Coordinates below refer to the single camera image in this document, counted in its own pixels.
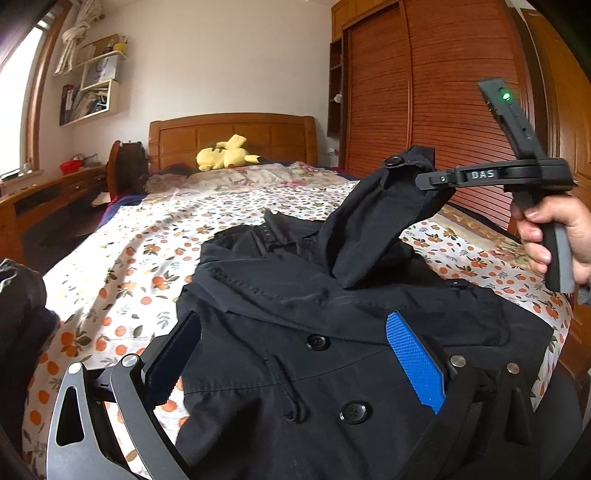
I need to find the row of books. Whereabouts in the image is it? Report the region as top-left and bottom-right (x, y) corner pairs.
(59, 84), (109, 125)

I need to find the white wall shelf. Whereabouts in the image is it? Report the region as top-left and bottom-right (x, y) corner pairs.
(58, 34), (129, 127)

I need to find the tied beige curtain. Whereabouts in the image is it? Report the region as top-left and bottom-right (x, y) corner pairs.
(54, 0), (105, 75)

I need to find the black double-breasted coat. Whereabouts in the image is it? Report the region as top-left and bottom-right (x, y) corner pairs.
(173, 145), (556, 480)

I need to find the wooden framed window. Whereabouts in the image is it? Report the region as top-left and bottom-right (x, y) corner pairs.
(0, 0), (71, 182)

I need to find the wooden chair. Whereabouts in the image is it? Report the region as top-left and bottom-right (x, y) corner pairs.
(106, 141), (122, 199)

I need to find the yellow plush toy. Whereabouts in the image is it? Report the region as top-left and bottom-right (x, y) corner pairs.
(196, 134), (260, 172)

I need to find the black crumpled garment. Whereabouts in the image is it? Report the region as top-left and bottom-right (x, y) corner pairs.
(0, 258), (49, 370)

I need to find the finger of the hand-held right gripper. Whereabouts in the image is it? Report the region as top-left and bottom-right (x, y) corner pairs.
(413, 169), (453, 191)

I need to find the navy red blanket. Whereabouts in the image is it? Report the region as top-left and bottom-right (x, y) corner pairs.
(98, 191), (145, 223)

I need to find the bed with orange-print sheet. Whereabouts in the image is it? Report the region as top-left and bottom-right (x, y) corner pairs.
(18, 182), (574, 480)

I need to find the wooden bed headboard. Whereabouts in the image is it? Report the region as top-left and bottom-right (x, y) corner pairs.
(148, 113), (320, 172)

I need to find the floral quilt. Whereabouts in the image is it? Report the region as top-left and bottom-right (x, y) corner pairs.
(148, 161), (532, 261)

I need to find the black backpack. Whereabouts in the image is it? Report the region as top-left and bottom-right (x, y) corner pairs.
(113, 140), (150, 197)

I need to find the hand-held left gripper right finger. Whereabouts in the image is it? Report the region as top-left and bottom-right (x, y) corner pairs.
(385, 311), (543, 480)

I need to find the person's right hand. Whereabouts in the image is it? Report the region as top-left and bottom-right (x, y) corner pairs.
(509, 194), (591, 277)

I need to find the dark pillow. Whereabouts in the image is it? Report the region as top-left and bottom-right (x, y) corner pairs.
(147, 163), (198, 180)

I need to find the wooden slatted wardrobe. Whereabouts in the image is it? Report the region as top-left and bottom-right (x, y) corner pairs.
(329, 0), (591, 241)

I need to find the wooden desk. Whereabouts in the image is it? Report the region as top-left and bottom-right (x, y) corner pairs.
(0, 164), (110, 265)

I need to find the white paper bag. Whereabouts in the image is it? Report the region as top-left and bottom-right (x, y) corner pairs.
(82, 54), (119, 89)

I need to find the dark navy folded garment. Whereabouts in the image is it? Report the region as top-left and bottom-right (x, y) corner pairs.
(25, 308), (63, 370)

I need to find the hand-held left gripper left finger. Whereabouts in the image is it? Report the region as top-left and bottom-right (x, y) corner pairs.
(46, 309), (203, 480)

